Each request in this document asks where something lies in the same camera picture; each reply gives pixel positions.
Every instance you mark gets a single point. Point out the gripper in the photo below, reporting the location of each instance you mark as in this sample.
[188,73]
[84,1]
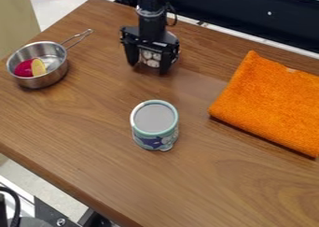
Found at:
[150,44]

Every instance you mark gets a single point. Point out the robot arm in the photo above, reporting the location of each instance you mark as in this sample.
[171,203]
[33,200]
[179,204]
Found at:
[151,9]

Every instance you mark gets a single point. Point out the gray can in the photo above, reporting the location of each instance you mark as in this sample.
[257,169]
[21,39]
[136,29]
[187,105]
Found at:
[155,124]

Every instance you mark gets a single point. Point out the silver pot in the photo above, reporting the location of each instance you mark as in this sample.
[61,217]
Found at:
[41,62]

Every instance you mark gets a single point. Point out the red and yellow toy fruit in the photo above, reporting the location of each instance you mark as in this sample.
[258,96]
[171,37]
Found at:
[30,68]

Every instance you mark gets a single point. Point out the orange cloth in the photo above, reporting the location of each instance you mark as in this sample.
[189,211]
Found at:
[270,101]

